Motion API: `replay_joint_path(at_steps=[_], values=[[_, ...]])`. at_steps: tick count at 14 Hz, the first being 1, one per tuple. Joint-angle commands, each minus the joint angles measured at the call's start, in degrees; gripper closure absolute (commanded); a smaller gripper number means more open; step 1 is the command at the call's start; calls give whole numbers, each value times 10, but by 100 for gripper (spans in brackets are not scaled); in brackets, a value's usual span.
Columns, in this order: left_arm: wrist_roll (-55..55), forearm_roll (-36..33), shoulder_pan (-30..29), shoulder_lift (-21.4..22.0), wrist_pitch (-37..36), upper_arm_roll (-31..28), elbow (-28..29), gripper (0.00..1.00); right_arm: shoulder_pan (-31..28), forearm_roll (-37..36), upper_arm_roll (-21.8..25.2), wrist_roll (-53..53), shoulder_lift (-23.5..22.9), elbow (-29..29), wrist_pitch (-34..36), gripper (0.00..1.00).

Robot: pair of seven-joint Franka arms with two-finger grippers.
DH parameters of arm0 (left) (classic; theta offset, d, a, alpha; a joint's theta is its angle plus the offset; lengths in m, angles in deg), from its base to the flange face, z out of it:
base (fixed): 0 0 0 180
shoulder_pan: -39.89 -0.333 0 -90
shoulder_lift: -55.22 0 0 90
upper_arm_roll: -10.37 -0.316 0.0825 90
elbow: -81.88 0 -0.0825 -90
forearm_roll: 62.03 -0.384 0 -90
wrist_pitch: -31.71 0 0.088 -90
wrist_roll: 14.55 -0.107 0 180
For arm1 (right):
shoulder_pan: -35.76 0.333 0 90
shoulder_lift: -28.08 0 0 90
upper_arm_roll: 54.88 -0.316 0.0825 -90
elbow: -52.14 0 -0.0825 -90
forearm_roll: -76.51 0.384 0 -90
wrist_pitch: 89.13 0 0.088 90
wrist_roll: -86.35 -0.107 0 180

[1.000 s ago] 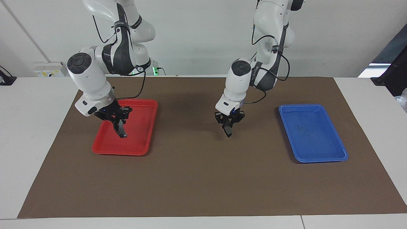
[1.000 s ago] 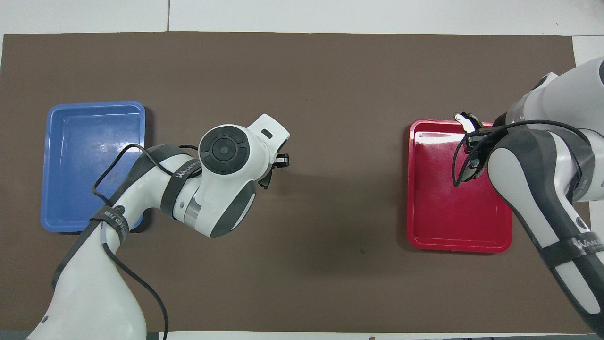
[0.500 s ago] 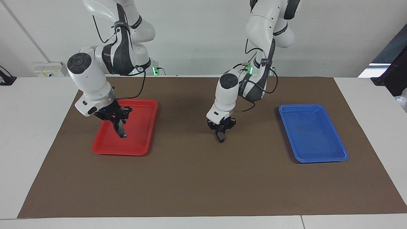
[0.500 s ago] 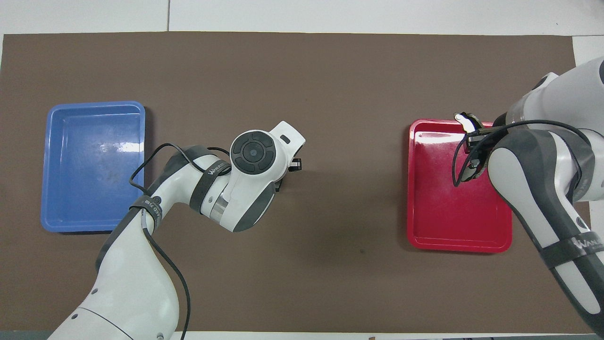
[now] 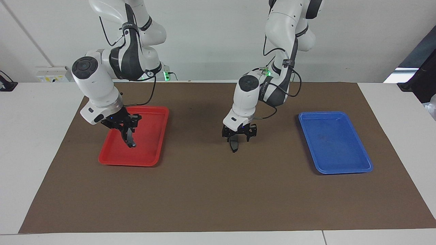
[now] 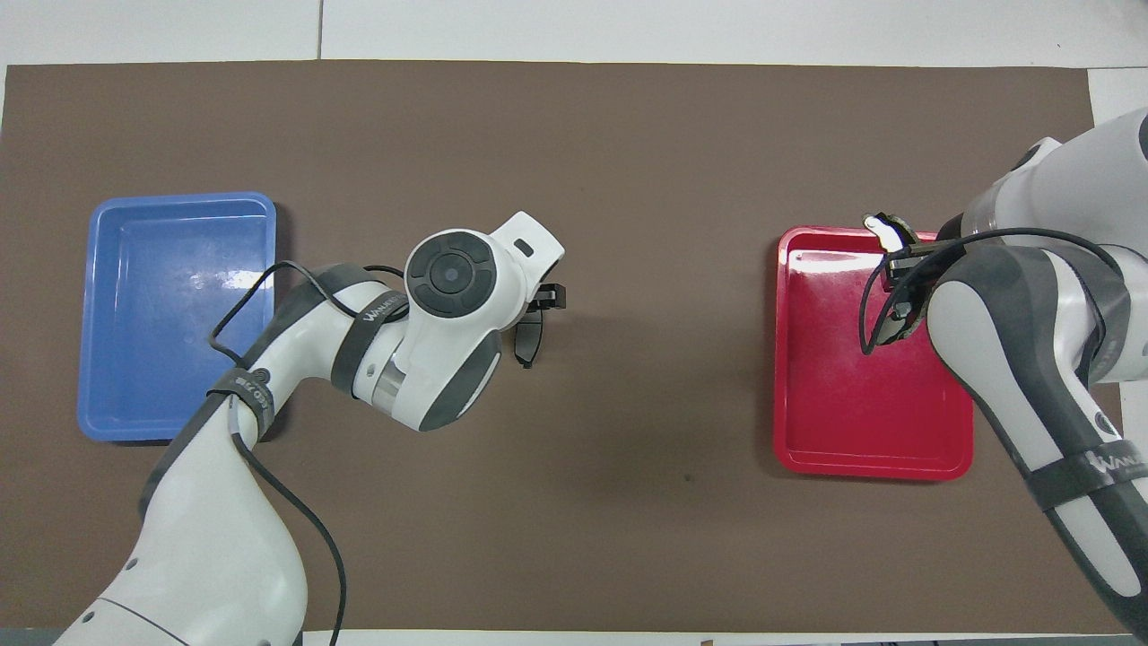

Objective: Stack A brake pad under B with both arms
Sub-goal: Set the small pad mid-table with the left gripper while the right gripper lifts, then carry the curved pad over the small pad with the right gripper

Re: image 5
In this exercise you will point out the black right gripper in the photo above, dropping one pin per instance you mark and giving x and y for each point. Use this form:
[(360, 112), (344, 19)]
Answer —
[(117, 121)]

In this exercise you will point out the white device green light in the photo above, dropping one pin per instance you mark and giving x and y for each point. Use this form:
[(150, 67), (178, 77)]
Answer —
[(167, 74)]

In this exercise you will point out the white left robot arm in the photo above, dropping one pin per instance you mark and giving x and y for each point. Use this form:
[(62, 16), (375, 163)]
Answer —
[(245, 98)]

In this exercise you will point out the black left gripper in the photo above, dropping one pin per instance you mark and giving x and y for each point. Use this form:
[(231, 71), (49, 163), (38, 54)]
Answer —
[(240, 128)]

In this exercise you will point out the brown table mat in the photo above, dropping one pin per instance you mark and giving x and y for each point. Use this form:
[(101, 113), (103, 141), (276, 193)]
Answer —
[(204, 190)]

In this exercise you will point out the grey brake pad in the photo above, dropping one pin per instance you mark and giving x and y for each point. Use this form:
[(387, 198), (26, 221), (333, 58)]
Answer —
[(234, 145)]

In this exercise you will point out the small black desk device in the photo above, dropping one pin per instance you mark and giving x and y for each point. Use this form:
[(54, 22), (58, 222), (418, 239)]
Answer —
[(6, 84)]

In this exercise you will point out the blue plastic tray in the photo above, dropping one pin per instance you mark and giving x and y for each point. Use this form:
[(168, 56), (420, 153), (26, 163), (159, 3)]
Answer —
[(333, 143)]

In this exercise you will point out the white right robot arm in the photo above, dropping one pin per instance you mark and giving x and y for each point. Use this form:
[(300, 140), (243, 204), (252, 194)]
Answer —
[(95, 85)]

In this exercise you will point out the black monitor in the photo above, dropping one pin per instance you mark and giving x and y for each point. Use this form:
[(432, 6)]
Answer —
[(422, 75)]

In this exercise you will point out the red plastic tray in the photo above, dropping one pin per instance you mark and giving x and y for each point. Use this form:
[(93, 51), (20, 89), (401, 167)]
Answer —
[(150, 136)]

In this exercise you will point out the white wall socket box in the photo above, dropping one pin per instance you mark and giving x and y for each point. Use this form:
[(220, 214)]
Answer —
[(52, 74)]

